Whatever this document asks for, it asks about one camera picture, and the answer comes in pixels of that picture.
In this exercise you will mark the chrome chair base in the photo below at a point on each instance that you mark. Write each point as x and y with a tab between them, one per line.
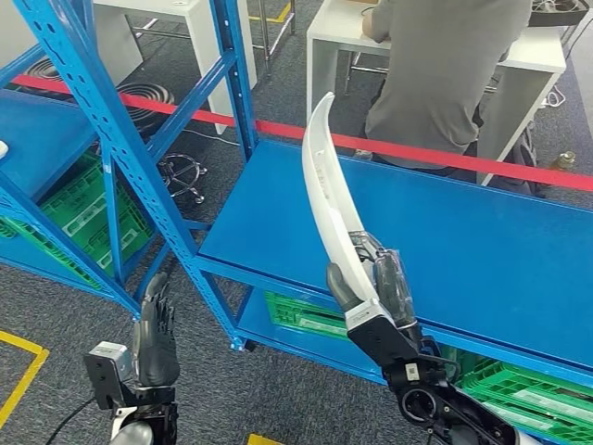
182	169

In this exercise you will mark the blue metal shelf rack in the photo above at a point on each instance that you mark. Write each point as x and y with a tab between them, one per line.
37	141
463	258

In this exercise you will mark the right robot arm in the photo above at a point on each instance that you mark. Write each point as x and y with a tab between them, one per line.
440	411

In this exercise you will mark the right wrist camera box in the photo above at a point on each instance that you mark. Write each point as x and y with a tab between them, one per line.
379	344

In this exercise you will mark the black bag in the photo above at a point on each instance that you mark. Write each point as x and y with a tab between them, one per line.
528	153

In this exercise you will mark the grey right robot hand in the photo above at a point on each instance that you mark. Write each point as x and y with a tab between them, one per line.
394	288

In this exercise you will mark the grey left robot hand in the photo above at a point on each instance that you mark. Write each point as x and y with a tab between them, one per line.
155	344

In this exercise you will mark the person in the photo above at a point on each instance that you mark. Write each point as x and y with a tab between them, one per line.
440	80

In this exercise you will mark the small amber bottle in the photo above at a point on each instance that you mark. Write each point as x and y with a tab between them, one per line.
564	161

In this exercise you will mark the metal table frame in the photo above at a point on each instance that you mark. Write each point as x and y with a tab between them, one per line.
264	37

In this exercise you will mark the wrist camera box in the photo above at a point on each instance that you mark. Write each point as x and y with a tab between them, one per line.
379	344
104	378

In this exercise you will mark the small white object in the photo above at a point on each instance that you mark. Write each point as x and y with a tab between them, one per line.
3	150

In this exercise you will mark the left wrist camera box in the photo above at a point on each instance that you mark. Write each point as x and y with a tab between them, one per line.
104	378

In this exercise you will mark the white curved plastic part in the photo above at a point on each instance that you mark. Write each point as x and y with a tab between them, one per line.
324	184

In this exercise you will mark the red barrier belt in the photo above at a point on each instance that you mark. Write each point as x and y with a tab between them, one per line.
463	161

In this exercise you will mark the white table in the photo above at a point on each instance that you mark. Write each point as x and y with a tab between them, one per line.
324	67
115	37

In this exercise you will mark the chrome stool frame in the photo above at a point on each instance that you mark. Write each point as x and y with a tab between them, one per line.
370	69

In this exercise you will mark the black ribbed round base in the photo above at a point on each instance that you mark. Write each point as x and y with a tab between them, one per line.
41	69
139	123

